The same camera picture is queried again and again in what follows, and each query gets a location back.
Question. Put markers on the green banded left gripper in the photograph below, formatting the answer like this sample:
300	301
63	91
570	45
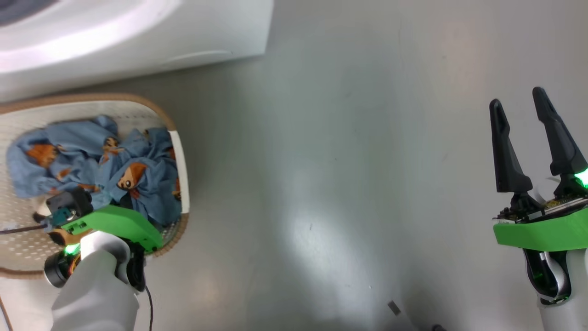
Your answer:
119	223

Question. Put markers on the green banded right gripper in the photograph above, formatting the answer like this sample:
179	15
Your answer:
546	232

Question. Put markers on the cream orange black cloth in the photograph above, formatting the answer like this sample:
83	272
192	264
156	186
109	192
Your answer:
69	236

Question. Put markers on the blue cartoon print garment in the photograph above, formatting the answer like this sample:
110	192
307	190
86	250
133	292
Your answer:
82	161

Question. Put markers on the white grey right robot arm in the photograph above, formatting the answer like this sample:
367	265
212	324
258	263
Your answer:
565	312

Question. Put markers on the cream perforated laundry basket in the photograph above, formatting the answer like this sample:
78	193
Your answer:
27	248

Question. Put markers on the white washing machine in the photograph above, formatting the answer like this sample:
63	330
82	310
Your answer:
138	41

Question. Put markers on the round white filter cover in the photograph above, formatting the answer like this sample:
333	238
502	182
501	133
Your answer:
197	56

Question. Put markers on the small grey tape piece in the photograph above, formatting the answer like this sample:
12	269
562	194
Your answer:
394	308

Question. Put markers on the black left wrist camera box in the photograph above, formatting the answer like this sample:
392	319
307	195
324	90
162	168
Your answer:
73	201

